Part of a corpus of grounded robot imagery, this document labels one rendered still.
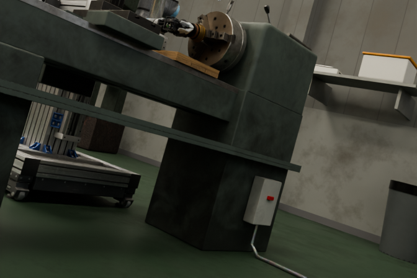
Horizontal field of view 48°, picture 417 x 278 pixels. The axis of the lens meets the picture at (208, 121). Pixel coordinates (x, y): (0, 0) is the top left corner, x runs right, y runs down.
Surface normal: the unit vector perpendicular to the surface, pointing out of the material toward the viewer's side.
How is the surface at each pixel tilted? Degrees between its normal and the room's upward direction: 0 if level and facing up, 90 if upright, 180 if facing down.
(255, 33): 90
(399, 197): 95
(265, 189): 90
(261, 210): 90
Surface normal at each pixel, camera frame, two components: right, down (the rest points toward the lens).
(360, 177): -0.57, -0.20
